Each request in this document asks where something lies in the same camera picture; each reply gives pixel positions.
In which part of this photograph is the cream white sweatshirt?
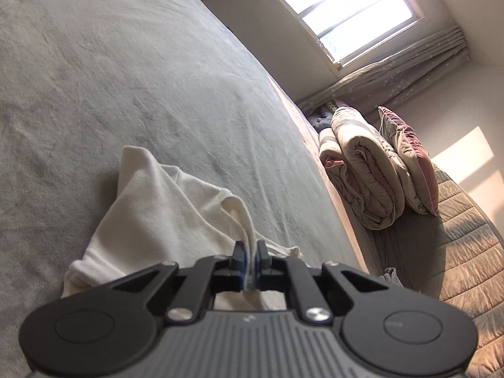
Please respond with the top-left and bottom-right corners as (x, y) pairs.
(61, 145), (304, 312)

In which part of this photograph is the rolled beige pink quilt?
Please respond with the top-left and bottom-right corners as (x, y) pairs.
(319, 106), (406, 230)

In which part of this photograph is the grey quilted headboard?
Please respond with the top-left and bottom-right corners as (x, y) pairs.
(370, 168), (503, 377)

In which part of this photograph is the pink beige pillow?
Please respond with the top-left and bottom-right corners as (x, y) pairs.
(378, 107), (439, 216)

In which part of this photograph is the right beige curtain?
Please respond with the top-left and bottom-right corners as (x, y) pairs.
(298, 26), (470, 115)

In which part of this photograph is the grey bed sheet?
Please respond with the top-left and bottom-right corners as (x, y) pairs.
(1, 0), (365, 377)

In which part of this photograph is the window with white frame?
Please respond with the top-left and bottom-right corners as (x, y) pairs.
(279, 0), (424, 69)

